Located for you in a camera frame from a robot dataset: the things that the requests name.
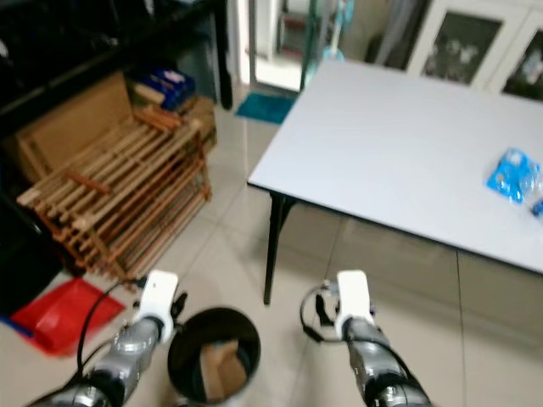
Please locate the white table with black legs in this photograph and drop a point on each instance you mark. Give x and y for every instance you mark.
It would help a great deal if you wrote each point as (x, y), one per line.
(382, 144)

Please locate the small blue wrapper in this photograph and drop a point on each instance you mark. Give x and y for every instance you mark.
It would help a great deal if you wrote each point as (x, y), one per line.
(539, 208)

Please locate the black shelf unit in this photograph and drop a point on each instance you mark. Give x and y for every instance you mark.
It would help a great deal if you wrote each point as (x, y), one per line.
(59, 42)

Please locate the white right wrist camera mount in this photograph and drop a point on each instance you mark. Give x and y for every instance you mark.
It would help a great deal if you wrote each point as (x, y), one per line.
(355, 297)

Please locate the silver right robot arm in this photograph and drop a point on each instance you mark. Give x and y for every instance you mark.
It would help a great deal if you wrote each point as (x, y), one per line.
(377, 360)

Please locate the blue printed carton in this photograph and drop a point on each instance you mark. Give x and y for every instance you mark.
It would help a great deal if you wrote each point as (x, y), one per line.
(163, 86)

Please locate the red plastic dustpan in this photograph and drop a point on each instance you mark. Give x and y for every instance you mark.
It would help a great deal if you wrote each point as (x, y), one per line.
(64, 314)

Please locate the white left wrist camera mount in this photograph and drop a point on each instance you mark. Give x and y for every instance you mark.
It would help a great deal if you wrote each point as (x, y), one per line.
(159, 294)

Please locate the wooden slatted rack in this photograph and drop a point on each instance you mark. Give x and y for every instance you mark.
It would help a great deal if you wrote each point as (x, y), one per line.
(119, 195)

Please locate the blue Twiggies snack bag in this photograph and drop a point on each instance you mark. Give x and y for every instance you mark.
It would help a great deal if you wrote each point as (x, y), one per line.
(511, 176)

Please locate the brown cardboard box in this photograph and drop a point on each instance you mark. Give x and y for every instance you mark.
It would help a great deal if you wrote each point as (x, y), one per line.
(72, 123)

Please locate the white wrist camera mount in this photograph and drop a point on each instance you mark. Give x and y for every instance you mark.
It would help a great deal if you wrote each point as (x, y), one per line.
(159, 294)
(355, 297)

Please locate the brown cardboard piece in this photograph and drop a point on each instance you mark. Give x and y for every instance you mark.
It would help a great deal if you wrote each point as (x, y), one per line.
(221, 369)

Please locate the teal floor mat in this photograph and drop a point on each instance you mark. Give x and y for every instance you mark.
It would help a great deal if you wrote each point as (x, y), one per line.
(265, 108)

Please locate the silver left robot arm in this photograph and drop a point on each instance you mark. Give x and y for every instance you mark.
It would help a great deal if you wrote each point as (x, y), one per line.
(131, 352)

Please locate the black round rubbish bin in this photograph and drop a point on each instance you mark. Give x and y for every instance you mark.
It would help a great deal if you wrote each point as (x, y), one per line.
(246, 339)

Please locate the white glass-door cabinet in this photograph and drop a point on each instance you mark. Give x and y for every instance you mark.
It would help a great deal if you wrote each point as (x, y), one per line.
(462, 42)

